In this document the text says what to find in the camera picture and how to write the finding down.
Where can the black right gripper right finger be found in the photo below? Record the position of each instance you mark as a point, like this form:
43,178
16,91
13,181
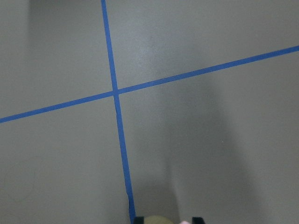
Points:
198,220

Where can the yellow cup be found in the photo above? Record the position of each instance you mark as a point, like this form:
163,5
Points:
157,219

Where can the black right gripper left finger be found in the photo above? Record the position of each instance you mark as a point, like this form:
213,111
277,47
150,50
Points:
138,220

